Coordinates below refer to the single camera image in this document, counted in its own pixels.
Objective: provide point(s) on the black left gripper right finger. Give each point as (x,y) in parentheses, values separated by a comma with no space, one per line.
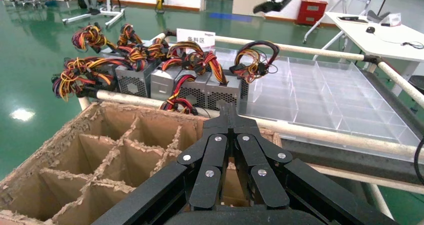
(261,180)

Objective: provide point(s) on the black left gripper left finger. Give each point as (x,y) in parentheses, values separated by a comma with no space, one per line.
(208,170)

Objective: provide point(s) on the red cabinet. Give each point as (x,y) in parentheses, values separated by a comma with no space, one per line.
(311,13)

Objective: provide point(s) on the brown cardboard box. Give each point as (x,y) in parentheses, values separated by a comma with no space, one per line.
(152,127)

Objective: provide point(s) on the black flat phone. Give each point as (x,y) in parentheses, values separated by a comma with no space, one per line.
(348,18)

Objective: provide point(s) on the white label sign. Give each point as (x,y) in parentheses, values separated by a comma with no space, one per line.
(195,38)

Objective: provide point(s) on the cardboard cell divider insert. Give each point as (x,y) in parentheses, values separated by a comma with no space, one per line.
(109,157)

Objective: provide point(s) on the black computer mouse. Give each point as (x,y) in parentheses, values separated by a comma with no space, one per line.
(370,30)

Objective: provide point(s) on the grey desk object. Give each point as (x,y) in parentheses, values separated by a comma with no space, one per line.
(376,18)

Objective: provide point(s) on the black pipe joint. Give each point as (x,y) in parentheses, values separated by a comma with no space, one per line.
(373,59)
(169,33)

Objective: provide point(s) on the clear acrylic divider tray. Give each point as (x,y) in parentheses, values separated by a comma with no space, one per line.
(331,101)

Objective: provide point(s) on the white pipe leg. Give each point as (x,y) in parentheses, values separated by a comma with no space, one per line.
(84,103)
(379,200)

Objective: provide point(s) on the white office table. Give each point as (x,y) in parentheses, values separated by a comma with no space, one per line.
(387,39)

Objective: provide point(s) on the white label box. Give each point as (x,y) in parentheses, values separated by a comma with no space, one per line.
(392,19)

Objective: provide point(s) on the black stool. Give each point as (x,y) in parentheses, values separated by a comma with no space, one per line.
(418,82)

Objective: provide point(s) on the white metal stand base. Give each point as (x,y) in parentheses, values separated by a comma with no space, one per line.
(99,13)

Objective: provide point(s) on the white pipe rail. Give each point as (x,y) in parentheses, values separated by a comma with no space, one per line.
(298,48)
(159,37)
(400,80)
(381,181)
(331,137)

